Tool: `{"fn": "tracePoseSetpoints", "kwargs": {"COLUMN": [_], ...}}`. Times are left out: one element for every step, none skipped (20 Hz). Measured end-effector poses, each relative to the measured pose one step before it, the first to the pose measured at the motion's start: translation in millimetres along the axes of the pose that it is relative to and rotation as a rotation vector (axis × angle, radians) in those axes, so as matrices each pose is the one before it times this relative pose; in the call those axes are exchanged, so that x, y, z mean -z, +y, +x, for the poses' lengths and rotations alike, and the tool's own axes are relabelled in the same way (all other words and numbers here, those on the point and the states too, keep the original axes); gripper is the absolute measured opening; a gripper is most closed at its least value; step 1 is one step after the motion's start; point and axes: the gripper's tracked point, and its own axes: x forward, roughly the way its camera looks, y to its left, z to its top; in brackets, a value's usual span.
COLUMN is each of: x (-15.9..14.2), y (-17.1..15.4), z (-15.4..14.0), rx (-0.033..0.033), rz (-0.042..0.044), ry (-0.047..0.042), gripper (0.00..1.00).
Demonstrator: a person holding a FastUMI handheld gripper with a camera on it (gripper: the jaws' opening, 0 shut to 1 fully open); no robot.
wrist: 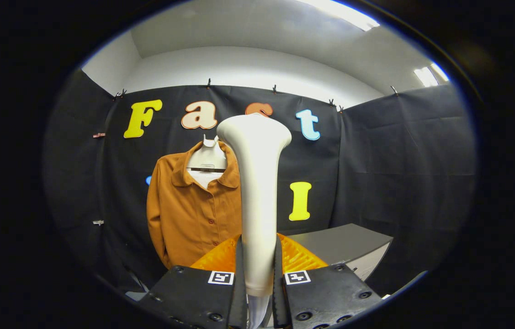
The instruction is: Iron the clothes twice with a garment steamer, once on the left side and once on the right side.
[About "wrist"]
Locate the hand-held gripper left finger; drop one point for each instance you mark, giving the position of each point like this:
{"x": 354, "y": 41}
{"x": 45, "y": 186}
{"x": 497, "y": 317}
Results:
{"x": 237, "y": 301}

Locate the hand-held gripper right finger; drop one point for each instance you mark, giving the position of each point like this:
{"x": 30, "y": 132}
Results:
{"x": 279, "y": 301}

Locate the brown button-up shirt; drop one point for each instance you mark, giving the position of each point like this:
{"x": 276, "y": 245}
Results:
{"x": 188, "y": 219}

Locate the white garment steamer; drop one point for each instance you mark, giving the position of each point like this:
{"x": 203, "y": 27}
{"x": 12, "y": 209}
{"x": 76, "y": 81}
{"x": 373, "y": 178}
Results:
{"x": 257, "y": 192}

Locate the grey cabinet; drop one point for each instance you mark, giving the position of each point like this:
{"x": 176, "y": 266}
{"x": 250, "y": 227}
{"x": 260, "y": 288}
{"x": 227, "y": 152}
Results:
{"x": 339, "y": 242}

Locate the white mannequin torso stand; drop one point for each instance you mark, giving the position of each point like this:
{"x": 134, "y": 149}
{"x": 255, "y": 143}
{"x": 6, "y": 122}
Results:
{"x": 207, "y": 157}

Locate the black backdrop cloth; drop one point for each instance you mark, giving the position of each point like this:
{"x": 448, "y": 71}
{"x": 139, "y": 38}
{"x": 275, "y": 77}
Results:
{"x": 399, "y": 160}

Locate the row of black clamps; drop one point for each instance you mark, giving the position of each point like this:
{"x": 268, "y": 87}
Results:
{"x": 209, "y": 84}

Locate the small ceiling light panel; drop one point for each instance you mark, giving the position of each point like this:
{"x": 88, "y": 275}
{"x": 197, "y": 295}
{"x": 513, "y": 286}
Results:
{"x": 426, "y": 75}

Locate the long ceiling light panel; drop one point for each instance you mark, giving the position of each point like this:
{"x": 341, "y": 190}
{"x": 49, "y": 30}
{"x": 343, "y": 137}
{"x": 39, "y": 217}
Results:
{"x": 344, "y": 13}

